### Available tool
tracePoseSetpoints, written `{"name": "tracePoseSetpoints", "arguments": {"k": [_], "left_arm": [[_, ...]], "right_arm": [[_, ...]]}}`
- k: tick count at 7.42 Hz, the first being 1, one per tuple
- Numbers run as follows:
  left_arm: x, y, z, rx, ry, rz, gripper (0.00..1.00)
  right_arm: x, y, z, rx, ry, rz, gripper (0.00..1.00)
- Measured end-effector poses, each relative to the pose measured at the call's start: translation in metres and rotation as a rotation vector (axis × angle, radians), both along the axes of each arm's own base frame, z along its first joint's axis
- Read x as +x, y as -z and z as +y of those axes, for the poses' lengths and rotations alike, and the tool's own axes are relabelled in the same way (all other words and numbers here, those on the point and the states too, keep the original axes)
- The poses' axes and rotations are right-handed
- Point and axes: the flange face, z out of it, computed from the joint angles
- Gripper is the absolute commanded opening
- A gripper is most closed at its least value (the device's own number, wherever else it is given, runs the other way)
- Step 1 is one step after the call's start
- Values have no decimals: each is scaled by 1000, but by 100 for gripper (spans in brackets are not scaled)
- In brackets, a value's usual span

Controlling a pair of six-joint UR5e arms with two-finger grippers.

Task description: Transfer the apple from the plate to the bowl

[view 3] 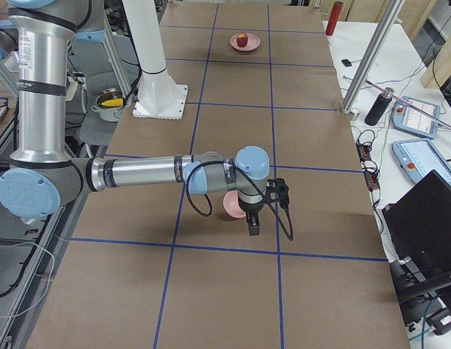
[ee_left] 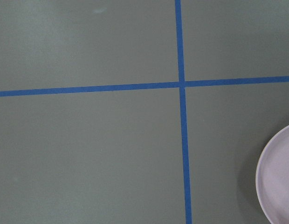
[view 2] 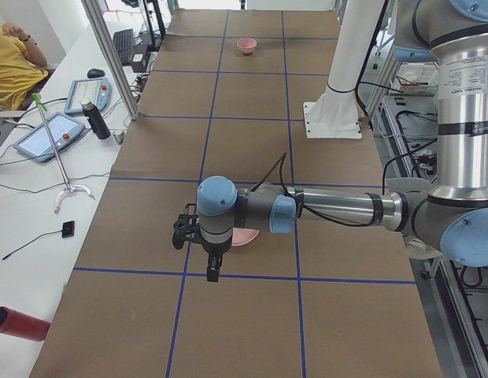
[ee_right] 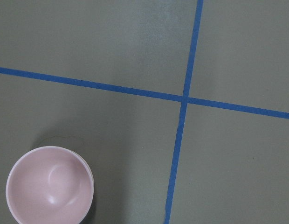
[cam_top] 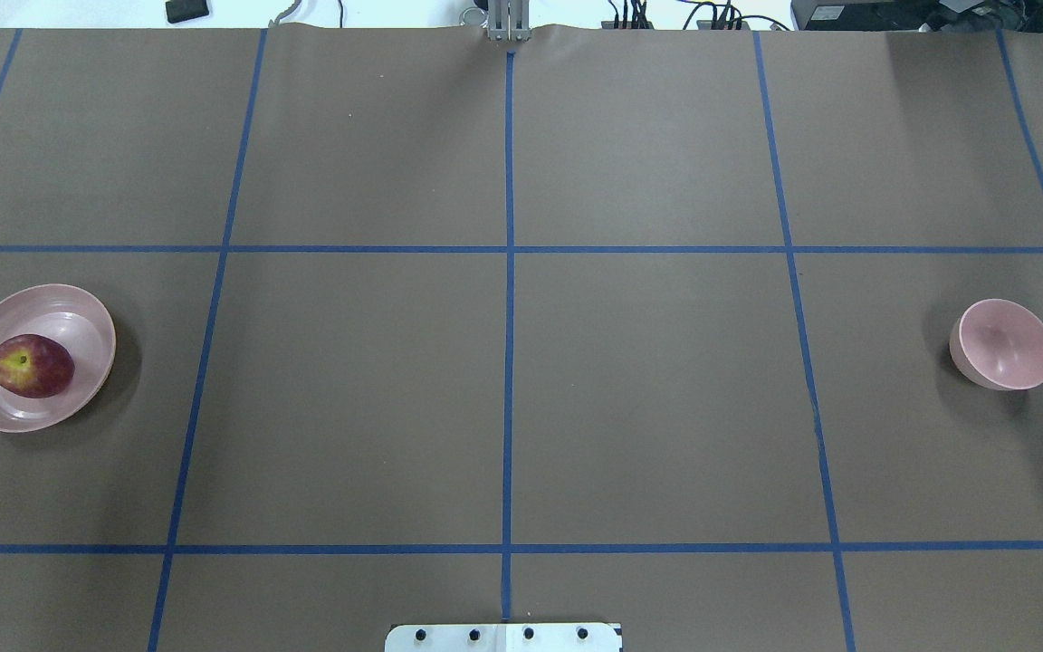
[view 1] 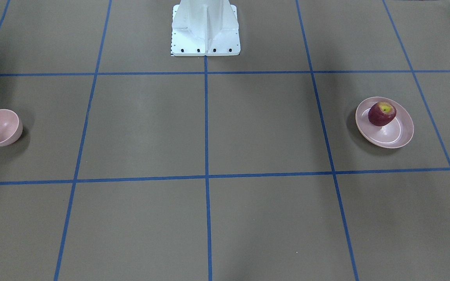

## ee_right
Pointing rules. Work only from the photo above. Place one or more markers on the pink bowl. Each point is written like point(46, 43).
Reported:
point(50, 185)

